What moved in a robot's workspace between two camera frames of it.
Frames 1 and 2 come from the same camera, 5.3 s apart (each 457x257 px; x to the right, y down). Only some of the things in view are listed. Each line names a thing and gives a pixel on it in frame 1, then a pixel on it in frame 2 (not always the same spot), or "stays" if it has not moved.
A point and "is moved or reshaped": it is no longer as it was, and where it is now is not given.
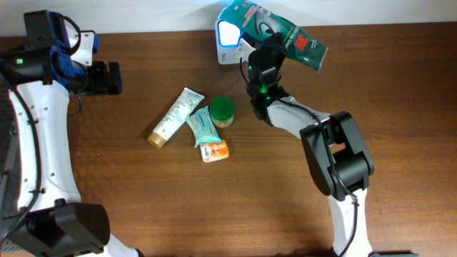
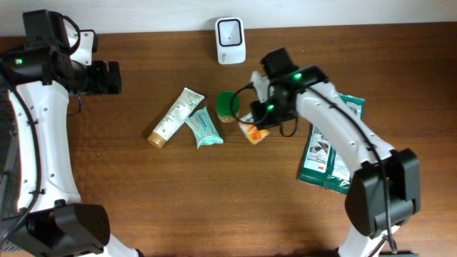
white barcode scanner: x=228 y=38 stays
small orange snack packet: x=214 y=151 to x=248 y=125
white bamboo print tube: x=189 y=101 stays
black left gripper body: x=93 y=80 stays
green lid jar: x=222 y=111 is moved or reshaped
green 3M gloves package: x=253 y=19 is moved or reshaped
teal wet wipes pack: x=203 y=127 stays
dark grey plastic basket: x=10 y=161 stays
